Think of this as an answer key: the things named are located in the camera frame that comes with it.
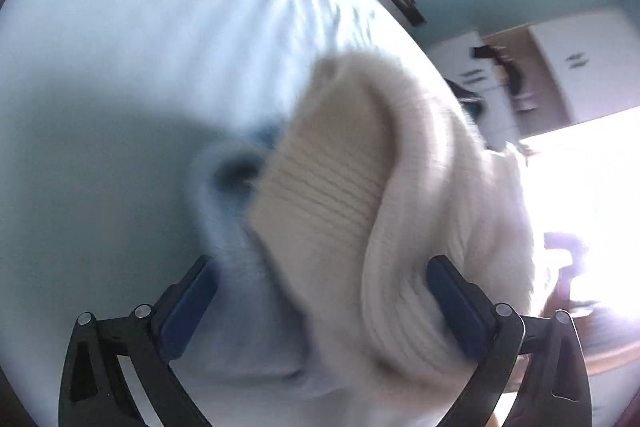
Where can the black bag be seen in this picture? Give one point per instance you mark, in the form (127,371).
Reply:
(465,99)

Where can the dark clothing on counter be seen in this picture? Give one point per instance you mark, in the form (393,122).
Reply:
(507,67)

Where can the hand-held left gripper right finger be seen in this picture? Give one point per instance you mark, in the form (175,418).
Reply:
(457,307)

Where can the bright window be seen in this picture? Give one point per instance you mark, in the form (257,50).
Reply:
(585,177)

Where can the bed with teal sheet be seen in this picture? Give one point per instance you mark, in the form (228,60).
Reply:
(125,57)

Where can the white wall cabinet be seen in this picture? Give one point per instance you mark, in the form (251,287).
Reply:
(585,62)

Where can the blue and cream knit sweater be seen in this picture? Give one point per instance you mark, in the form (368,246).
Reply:
(350,187)

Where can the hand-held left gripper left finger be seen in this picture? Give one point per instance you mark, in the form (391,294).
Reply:
(187,307)

